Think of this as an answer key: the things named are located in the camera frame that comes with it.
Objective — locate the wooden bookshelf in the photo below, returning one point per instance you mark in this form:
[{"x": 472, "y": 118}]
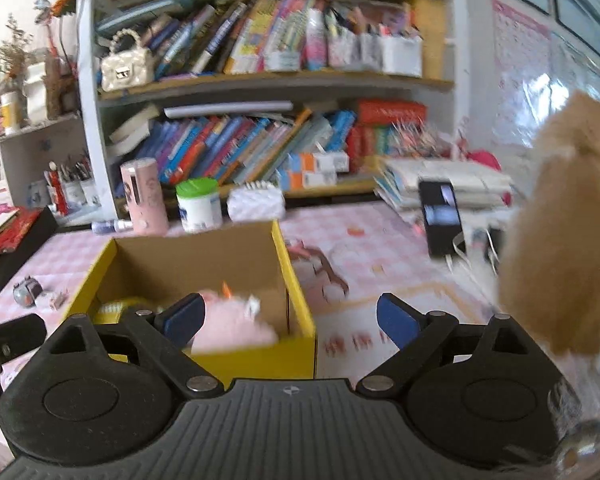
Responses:
[{"x": 280, "y": 80}]

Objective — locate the row of thin colourful books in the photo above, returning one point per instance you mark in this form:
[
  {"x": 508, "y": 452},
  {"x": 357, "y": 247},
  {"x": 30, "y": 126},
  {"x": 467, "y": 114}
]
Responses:
[{"x": 230, "y": 35}]

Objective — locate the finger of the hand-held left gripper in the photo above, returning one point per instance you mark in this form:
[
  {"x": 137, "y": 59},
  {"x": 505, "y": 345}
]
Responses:
[{"x": 15, "y": 332}]

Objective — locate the small white blue bottle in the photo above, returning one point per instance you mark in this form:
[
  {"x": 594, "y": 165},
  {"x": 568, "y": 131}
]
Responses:
[{"x": 111, "y": 226}]

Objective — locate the pink cylinder appliance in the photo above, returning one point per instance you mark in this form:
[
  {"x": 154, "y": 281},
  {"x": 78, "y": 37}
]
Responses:
[{"x": 144, "y": 197}]

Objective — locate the row of leaning books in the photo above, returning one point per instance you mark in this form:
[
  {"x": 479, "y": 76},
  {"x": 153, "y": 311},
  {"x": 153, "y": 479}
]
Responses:
[{"x": 230, "y": 145}]

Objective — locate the white shelf unit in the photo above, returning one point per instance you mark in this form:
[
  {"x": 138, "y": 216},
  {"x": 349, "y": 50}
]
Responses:
[{"x": 30, "y": 145}]

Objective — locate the white tub green lid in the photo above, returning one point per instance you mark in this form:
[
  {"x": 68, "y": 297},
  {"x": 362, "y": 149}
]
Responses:
[{"x": 199, "y": 207}]

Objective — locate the red boxed book set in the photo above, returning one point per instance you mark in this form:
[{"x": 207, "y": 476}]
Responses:
[{"x": 390, "y": 112}]

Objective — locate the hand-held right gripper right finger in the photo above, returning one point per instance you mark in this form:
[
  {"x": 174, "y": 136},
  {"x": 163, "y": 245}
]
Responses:
[{"x": 397, "y": 320}]

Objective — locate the white pen holder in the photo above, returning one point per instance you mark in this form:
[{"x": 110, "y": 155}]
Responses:
[
  {"x": 90, "y": 190},
  {"x": 71, "y": 192}
]

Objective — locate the black smartphone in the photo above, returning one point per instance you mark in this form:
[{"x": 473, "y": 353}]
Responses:
[{"x": 442, "y": 220}]

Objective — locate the pink blue spray bottle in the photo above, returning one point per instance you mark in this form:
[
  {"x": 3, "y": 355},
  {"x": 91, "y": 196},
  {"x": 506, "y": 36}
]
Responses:
[{"x": 316, "y": 42}]

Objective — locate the orange white small box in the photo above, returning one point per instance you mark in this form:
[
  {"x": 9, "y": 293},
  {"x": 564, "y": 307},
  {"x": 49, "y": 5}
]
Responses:
[
  {"x": 307, "y": 180},
  {"x": 315, "y": 162}
]

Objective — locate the white desk organizer with pens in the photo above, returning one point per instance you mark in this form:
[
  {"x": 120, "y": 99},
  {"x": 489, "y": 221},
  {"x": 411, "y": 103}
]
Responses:
[{"x": 380, "y": 52}]

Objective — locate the white quilted handbag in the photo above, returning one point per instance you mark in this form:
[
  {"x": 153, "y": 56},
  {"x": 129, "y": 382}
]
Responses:
[{"x": 127, "y": 65}]

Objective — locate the white tissue pack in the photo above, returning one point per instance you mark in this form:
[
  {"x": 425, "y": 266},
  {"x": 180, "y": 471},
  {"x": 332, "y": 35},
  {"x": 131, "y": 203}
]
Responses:
[{"x": 256, "y": 204}]

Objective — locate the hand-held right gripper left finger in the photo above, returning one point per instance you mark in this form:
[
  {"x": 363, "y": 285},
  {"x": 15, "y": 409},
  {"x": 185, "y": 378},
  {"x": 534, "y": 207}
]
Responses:
[{"x": 182, "y": 317}]

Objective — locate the white jar yellow label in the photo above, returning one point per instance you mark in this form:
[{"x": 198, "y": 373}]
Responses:
[{"x": 11, "y": 112}]

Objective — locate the pink wall poster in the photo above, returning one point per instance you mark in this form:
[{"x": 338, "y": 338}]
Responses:
[{"x": 525, "y": 75}]

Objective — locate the stack of papers and booklets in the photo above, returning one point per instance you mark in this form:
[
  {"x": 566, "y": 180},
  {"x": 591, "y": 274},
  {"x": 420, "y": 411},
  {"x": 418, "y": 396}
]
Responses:
[{"x": 445, "y": 182}]

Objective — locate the pink chick plush toy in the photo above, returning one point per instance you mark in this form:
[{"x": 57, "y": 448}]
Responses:
[{"x": 230, "y": 322}]

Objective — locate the small grey toy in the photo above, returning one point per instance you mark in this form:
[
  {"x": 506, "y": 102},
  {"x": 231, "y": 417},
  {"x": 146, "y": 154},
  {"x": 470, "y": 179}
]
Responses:
[{"x": 26, "y": 292}]

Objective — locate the black electronic keyboard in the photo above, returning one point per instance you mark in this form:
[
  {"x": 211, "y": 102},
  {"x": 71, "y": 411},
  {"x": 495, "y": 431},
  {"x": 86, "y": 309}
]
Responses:
[{"x": 10, "y": 270}]

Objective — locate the pink dried flower bunch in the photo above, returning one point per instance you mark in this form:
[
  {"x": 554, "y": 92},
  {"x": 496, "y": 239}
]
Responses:
[{"x": 415, "y": 140}]

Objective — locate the pile of red packets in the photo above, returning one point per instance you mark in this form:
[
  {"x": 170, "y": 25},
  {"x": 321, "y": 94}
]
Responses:
[{"x": 5, "y": 230}]

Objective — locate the pink checkered tablecloth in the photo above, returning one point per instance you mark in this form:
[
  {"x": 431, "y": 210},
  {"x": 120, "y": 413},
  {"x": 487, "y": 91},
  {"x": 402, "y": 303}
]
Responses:
[{"x": 380, "y": 270}]

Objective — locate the yellow cardboard box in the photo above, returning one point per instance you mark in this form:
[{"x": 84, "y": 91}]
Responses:
[{"x": 265, "y": 360}]

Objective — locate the orange fluffy cat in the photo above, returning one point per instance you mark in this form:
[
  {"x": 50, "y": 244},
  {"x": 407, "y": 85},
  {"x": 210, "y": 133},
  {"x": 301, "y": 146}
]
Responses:
[{"x": 555, "y": 220}]

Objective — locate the pink cloth item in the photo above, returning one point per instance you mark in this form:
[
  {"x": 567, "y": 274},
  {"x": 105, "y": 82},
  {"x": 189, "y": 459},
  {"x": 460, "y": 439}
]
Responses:
[{"x": 480, "y": 158}]

